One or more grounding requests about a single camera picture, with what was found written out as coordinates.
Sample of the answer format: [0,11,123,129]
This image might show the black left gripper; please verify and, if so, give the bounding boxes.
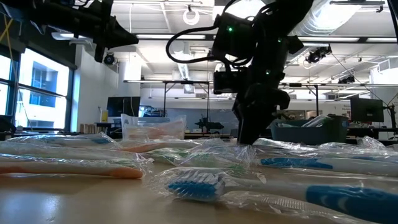
[40,0,139,62]

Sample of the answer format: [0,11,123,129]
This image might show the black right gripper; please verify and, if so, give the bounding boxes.
[231,34,304,146]

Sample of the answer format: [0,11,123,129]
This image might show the ceiling light strip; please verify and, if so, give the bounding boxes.
[298,36,398,44]
[51,30,215,40]

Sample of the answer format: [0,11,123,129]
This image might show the teal plastic bin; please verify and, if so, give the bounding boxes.
[269,114,349,144]

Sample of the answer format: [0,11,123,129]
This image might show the black monitor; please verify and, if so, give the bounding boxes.
[351,96,385,123]
[106,96,141,118]

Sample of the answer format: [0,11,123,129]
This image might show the clear plastic container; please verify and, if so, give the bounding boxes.
[121,113,187,141]

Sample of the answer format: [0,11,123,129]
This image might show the wooden blocks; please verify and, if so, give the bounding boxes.
[79,123,98,134]

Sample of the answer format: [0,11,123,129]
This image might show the large glass window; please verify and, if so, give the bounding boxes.
[0,46,75,131]

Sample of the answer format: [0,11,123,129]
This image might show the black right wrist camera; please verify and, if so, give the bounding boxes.
[213,70,240,96]

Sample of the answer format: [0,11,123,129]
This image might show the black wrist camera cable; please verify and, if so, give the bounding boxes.
[165,0,240,65]

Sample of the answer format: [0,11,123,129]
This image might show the white cable coil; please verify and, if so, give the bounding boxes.
[182,8,200,26]

